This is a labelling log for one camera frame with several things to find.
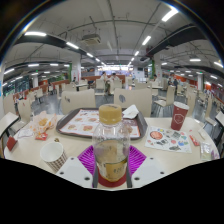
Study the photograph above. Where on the person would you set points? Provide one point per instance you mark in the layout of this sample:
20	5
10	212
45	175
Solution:
115	78
104	77

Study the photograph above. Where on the clear plastic bag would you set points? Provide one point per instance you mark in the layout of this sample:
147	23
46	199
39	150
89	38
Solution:
206	150

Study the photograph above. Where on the clear bottle with yellow drink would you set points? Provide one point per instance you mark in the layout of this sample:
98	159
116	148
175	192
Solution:
111	143

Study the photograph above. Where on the white paper napkin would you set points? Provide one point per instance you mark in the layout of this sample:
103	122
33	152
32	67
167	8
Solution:
130	112

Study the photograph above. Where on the ceiling air conditioner unit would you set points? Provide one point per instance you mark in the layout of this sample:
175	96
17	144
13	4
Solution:
90	39

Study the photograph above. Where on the dark tray with paper liner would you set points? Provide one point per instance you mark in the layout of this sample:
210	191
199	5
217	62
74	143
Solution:
78	123

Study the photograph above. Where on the ceiling lights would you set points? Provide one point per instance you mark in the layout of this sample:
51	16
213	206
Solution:
35	33

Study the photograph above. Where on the beige side table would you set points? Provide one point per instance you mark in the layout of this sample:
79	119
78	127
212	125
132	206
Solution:
220	118
7	121

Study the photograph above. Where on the group of beige chairs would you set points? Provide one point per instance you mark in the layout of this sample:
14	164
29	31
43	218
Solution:
166	95

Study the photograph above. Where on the beige chair with oval hole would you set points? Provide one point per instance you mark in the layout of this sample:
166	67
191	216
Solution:
136	98
78	100

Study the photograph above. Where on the red paper packet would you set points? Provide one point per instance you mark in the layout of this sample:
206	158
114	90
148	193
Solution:
11	143

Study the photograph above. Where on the colourful sticker sheet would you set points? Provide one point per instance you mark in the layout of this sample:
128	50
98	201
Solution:
168	139

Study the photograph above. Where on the red ketchup packet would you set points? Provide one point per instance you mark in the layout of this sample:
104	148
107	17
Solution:
41	136

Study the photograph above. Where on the small red sachet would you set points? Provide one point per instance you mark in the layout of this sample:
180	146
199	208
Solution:
194	140

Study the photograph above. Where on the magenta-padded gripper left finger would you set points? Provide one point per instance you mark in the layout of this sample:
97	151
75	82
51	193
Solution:
86	160

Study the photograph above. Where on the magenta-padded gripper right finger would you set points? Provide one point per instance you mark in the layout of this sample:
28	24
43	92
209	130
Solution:
136	160

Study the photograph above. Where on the red paper cup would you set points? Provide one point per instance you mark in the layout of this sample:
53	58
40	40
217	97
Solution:
179	116

